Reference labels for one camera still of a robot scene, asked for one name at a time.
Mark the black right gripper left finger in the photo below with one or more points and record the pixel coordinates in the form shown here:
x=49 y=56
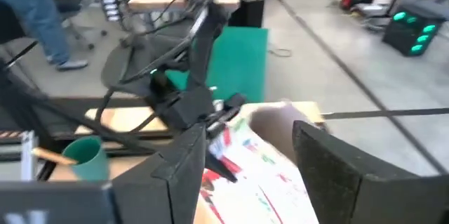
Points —
x=158 y=196

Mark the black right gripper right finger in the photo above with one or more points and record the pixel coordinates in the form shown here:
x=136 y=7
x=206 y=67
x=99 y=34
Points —
x=350 y=196

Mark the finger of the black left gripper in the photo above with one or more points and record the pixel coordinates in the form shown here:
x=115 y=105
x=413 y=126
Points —
x=201 y=108
x=177 y=115

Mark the white red cereal box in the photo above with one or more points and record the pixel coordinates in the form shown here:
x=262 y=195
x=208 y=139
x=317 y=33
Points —
x=252 y=182

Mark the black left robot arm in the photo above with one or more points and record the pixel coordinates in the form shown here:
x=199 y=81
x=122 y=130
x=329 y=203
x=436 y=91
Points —
x=207 y=41

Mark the green floor mat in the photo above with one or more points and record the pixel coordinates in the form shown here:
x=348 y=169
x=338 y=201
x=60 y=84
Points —
x=238 y=62

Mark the green cup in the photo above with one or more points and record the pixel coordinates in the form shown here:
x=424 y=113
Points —
x=89 y=161

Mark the black box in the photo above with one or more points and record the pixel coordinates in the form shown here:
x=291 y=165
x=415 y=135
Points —
x=249 y=13

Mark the labelled drawer rack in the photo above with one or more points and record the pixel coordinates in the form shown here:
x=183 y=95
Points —
x=110 y=10

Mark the black office chair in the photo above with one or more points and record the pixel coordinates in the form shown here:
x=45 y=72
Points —
x=75 y=3

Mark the person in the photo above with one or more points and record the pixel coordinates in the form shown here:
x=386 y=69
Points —
x=38 y=17

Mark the computer tower with green lights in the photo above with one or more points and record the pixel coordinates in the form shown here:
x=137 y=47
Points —
x=410 y=34

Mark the silver metal bracket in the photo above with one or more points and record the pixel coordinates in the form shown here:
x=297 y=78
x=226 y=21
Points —
x=28 y=157

